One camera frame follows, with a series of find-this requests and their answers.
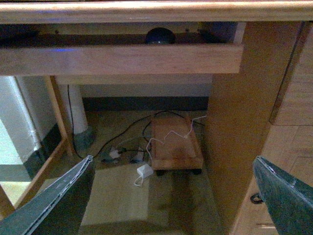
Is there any wooden rolling stand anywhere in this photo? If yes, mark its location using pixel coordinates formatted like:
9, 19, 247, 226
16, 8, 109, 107
148, 116, 204, 176

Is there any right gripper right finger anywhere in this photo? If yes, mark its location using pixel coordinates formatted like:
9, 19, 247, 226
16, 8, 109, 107
253, 156, 313, 235

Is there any white thin cable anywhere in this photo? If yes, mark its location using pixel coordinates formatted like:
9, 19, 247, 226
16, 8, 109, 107
146, 115, 207, 165

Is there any white plug on floor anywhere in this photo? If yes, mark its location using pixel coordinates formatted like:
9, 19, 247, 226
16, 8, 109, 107
109, 147, 121, 159

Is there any white power adapter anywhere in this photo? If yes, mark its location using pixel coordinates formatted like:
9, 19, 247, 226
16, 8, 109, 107
134, 164, 154, 187

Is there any black ring cabinet handle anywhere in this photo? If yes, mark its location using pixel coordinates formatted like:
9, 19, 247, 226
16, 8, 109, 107
250, 193, 263, 205

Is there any wooden pull-out keyboard tray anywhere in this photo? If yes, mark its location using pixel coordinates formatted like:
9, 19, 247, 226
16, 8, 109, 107
0, 22, 244, 76

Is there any black cable on floor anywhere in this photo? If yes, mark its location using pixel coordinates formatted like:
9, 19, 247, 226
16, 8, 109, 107
67, 84, 206, 160

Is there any dark grey computer mouse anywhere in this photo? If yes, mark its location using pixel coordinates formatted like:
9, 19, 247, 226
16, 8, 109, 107
145, 27, 176, 45

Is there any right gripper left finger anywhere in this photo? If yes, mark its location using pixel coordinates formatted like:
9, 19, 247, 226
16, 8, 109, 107
0, 155, 95, 235

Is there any white wall pipe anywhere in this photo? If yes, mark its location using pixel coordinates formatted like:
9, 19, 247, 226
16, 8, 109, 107
59, 84, 88, 135

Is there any wooden desk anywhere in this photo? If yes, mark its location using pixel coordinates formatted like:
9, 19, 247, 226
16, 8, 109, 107
0, 0, 313, 225

